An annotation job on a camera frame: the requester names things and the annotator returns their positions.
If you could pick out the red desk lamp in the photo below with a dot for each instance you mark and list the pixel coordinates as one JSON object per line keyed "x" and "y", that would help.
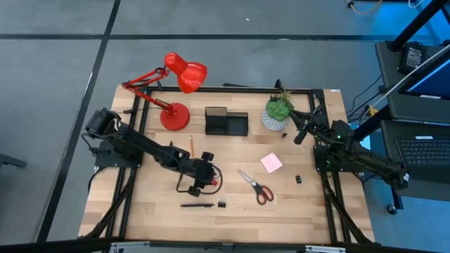
{"x": 175, "y": 117}

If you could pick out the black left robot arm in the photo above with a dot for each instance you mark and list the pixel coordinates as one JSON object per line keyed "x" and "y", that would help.
{"x": 140, "y": 144}

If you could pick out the black overhead rig bar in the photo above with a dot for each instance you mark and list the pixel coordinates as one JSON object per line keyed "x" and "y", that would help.
{"x": 225, "y": 246}

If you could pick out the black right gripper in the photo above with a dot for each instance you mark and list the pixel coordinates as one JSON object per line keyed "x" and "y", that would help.
{"x": 317, "y": 122}

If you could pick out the potted succulent, patterned white pot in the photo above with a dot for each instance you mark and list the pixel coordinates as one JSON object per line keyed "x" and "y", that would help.
{"x": 277, "y": 110}

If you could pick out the yellow wooden pencil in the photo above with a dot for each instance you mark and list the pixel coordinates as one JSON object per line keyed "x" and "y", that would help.
{"x": 192, "y": 145}

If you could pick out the computer monitor with blue screen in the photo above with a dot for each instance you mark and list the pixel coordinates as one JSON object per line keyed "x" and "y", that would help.
{"x": 432, "y": 82}

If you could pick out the grey furniture leg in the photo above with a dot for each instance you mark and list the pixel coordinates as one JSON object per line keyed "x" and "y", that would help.
{"x": 10, "y": 161}

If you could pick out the large black binder clip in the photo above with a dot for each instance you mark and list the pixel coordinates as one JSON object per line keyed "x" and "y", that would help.
{"x": 221, "y": 204}

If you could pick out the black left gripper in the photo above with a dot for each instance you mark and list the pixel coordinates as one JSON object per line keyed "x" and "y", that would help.
{"x": 202, "y": 172}

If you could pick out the pink sticky note pad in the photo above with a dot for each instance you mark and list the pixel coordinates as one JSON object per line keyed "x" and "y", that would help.
{"x": 271, "y": 163}

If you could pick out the black diagonal pole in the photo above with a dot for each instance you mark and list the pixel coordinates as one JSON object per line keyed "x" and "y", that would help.
{"x": 418, "y": 22}

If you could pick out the black side table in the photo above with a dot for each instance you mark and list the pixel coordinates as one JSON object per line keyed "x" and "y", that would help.
{"x": 388, "y": 158}

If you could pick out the black mesh desk organizer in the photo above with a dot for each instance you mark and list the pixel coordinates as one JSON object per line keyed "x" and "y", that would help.
{"x": 226, "y": 126}

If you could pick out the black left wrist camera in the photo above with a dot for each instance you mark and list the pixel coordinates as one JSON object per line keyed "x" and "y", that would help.
{"x": 194, "y": 191}

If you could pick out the black pen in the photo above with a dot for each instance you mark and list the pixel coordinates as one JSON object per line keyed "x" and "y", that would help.
{"x": 197, "y": 205}

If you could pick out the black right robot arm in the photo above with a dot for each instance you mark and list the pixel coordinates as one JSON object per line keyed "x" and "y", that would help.
{"x": 369, "y": 161}

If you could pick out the black cart shelf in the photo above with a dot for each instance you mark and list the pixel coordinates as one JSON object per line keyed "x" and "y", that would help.
{"x": 390, "y": 91}

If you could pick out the black caster wheel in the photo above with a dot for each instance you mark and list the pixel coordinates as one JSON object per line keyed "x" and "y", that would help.
{"x": 392, "y": 209}

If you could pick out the black laptop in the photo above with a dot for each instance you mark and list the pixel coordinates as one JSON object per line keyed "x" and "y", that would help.
{"x": 425, "y": 154}

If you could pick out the black power adapter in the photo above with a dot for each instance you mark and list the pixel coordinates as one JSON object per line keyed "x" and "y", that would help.
{"x": 414, "y": 57}

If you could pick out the red and black scissors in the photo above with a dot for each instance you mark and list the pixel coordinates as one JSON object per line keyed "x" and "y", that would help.
{"x": 250, "y": 181}

